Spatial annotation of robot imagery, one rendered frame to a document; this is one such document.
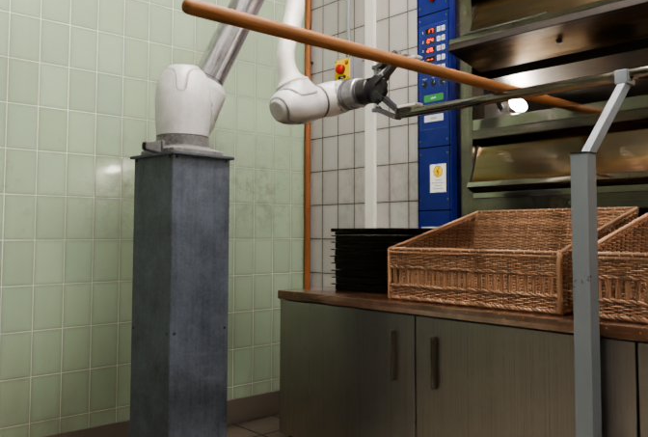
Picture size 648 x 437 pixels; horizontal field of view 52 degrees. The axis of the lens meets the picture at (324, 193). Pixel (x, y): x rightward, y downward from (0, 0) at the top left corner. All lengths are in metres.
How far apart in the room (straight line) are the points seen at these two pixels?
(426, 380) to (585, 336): 0.52
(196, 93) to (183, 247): 0.45
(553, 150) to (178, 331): 1.30
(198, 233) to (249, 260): 0.93
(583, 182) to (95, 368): 1.75
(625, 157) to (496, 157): 0.45
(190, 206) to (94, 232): 0.66
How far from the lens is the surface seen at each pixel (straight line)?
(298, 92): 1.93
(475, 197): 2.42
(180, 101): 1.97
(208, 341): 1.98
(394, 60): 1.62
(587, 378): 1.58
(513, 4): 2.47
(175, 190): 1.89
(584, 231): 1.55
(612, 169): 2.17
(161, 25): 2.73
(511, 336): 1.72
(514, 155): 2.36
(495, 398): 1.78
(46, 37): 2.53
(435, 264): 1.90
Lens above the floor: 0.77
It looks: 3 degrees up
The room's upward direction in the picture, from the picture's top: straight up
